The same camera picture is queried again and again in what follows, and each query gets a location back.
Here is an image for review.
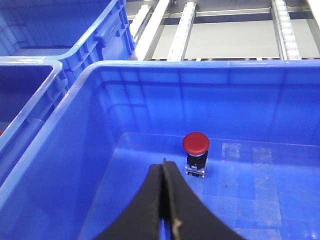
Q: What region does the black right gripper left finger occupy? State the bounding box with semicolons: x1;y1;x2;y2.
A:
95;164;163;240

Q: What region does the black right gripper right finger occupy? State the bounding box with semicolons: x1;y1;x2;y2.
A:
162;158;244;240

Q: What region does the red mushroom push button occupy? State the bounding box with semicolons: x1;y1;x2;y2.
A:
182;131;210;179

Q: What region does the right front blue bin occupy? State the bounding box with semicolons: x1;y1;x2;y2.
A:
0;60;320;240

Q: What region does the blue bin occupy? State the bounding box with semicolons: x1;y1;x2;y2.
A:
0;0;136;83
0;60;320;240
0;57;68;183

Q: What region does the white roller track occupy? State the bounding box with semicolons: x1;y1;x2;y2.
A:
271;0;302;60
129;4;152;42
166;2;197;62

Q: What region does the left front blue bin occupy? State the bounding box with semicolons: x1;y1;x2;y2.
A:
0;57;68;183

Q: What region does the white guide strip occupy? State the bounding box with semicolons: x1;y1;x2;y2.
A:
135;0;170;61

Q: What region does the white roller track left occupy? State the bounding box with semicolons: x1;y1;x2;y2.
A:
129;4;152;42

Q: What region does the white roller track right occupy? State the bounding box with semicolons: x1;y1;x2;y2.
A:
271;0;302;60

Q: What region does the rear left blue bin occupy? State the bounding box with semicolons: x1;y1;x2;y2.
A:
0;0;136;83

